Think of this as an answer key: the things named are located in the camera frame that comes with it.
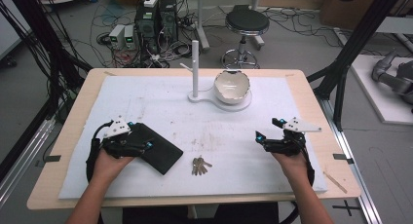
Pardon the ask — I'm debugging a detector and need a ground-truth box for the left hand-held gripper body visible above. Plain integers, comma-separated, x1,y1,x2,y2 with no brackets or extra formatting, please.
101,115,147,160

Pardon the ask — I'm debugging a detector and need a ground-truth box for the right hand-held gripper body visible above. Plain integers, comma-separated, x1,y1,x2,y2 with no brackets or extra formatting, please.
264,117,322,157

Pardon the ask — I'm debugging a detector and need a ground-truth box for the black wallet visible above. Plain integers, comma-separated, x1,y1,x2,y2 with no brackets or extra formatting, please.
129,122,185,176

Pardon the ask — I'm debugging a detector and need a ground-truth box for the person's right hand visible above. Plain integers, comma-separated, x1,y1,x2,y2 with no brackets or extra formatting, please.
271,150,312,187

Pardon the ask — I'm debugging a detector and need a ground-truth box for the person's left hand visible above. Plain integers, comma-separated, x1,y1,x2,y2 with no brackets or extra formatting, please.
93,148,135,183

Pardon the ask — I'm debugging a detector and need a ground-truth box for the white foam mat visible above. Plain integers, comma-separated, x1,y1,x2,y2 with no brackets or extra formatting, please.
57,74,328,201

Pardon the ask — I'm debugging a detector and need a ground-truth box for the bunch of metal keys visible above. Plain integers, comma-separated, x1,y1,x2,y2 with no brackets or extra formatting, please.
191,156,214,177

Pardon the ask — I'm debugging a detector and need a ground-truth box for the white eggshell-shaped bowl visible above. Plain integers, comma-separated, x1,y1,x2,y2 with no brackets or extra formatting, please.
212,69,251,105

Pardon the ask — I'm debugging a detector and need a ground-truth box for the thin wooden stick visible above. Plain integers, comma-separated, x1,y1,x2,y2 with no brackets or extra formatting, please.
322,170,349,195

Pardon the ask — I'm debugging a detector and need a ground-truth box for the black tape cross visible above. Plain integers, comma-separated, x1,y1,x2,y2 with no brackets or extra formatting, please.
331,199,361,218

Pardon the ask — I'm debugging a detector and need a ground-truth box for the person's dark clothing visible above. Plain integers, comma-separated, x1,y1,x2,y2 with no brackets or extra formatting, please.
96,202,281,224

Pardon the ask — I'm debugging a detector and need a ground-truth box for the grey power supply unit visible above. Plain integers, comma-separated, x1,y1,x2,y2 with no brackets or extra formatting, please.
123,24,137,51
108,23,127,51

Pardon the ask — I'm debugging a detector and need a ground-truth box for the white floor board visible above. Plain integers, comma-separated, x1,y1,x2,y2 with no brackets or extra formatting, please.
350,54,413,127

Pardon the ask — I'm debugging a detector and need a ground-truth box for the black computer tower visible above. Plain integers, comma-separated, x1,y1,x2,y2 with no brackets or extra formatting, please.
158,0,179,44
133,0,161,56

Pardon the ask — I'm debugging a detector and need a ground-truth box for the black round stool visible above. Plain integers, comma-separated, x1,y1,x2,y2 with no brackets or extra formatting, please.
221,4,271,70

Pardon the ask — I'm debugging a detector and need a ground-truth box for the brown cardboard box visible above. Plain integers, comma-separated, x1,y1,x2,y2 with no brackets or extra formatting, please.
319,0,393,31

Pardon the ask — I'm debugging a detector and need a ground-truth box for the left hand-held gripper cable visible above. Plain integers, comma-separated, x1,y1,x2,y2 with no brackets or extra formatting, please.
85,121,115,183

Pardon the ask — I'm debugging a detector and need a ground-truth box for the aluminium rail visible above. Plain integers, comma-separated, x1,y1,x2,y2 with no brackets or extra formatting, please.
0,118,56,209
317,96,384,224

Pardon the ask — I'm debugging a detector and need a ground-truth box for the white stand with post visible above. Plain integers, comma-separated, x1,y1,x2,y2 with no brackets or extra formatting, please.
179,39,253,113

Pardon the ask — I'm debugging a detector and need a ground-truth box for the black metal frame post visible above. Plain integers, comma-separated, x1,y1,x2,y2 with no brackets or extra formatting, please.
306,0,408,131

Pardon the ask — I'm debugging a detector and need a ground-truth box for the bundle of black cables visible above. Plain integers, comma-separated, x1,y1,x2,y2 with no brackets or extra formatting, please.
0,0,94,125

